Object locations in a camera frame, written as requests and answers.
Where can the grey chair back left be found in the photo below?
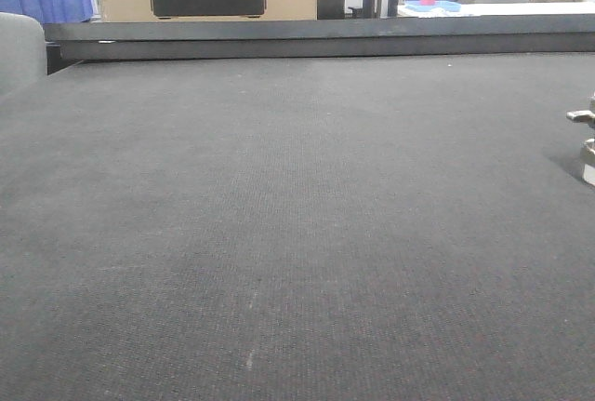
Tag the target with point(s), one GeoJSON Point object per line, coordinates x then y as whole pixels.
{"type": "Point", "coordinates": [23, 52]}

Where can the black conveyor side rail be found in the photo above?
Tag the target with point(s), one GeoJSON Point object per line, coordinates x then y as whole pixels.
{"type": "Point", "coordinates": [173, 42]}

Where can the white table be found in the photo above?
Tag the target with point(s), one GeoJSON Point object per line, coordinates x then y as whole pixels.
{"type": "Point", "coordinates": [517, 9]}

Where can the light blue tray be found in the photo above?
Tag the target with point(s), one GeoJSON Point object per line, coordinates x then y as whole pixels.
{"type": "Point", "coordinates": [415, 7]}

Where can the dark grey conveyor belt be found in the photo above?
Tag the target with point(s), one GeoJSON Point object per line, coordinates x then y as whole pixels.
{"type": "Point", "coordinates": [345, 229]}

